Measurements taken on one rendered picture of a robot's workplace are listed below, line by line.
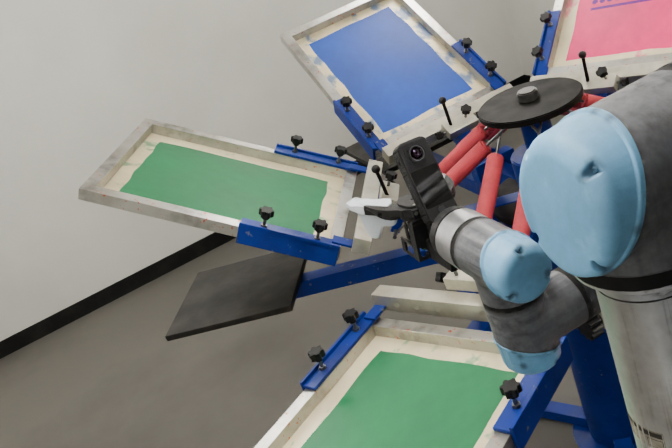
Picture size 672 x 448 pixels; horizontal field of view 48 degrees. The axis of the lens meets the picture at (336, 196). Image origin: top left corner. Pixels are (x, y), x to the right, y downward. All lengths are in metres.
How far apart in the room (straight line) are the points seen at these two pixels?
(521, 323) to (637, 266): 0.35
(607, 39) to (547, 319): 2.20
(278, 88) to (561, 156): 4.92
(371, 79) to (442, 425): 1.70
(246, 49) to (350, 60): 2.21
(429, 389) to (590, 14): 1.79
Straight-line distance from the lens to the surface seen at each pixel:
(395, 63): 3.19
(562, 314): 0.97
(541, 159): 0.60
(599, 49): 3.06
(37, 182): 5.32
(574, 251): 0.61
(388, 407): 1.91
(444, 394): 1.88
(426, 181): 1.02
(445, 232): 0.97
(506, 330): 0.95
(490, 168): 2.25
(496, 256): 0.88
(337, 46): 3.29
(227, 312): 2.60
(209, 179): 2.55
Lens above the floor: 2.14
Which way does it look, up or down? 23 degrees down
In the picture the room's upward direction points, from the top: 22 degrees counter-clockwise
